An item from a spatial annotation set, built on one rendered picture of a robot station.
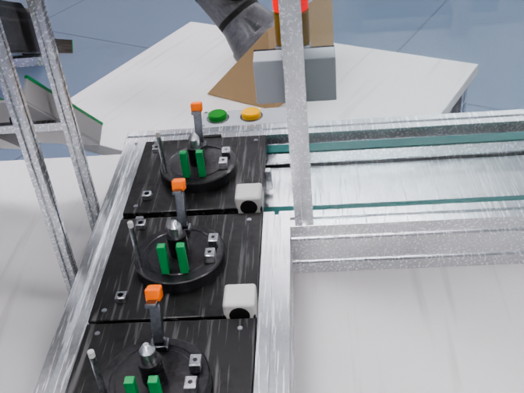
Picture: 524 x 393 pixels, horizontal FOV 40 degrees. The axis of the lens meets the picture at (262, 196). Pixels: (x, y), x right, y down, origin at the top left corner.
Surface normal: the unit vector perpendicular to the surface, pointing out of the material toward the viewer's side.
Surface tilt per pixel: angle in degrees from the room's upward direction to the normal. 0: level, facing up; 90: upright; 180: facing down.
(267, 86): 90
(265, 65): 90
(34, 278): 0
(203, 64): 0
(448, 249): 90
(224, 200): 0
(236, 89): 90
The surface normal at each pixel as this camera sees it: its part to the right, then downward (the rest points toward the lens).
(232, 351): -0.09, -0.81
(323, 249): -0.04, 0.58
